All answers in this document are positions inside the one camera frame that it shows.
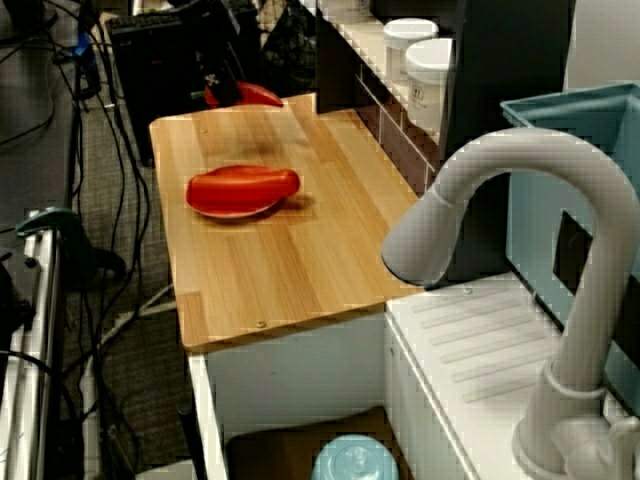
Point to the teal plastic bin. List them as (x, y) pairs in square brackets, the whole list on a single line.
[(530, 210)]

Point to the red toy chili pepper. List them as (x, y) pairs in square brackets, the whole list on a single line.
[(257, 92)]

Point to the grey toy faucet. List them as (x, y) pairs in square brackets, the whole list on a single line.
[(575, 160)]

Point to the black tiled backsplash shelf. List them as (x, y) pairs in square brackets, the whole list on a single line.
[(500, 75)]

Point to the green clamp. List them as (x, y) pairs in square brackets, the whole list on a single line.
[(55, 220)]

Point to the red round plate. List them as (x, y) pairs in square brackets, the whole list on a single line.
[(230, 214)]

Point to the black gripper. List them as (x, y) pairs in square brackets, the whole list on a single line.
[(212, 45)]

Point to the white labelled plastic jar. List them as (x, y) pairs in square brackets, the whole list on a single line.
[(407, 35), (430, 75)]

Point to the light blue bowl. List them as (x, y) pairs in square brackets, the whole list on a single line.
[(350, 460)]

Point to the white toy sink unit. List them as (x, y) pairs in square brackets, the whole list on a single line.
[(500, 370)]

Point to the red toy sausage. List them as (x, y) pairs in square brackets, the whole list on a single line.
[(240, 187)]

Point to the aluminium frame rail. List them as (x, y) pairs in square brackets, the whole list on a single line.
[(35, 350)]

